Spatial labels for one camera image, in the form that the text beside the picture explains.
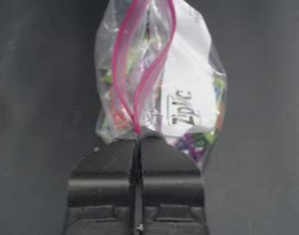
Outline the clear bag with pink zip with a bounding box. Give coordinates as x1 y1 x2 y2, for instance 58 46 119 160
94 0 230 171

